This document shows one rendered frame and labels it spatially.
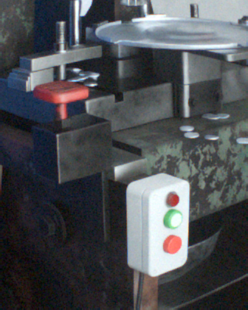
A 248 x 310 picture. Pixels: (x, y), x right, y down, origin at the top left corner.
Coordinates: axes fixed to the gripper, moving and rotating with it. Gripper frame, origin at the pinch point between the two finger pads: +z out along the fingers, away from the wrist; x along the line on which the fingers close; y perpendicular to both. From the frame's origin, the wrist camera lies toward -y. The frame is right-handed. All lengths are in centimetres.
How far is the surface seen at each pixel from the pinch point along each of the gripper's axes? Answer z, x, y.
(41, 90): 11.1, 3.1, 6.6
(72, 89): 11.0, 4.4, 2.5
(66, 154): 19.5, 5.9, 3.7
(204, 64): 14.3, -18.7, -21.9
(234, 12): 43, -210, -88
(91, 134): 17.8, 3.5, -0.2
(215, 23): 10.1, -33.2, -28.3
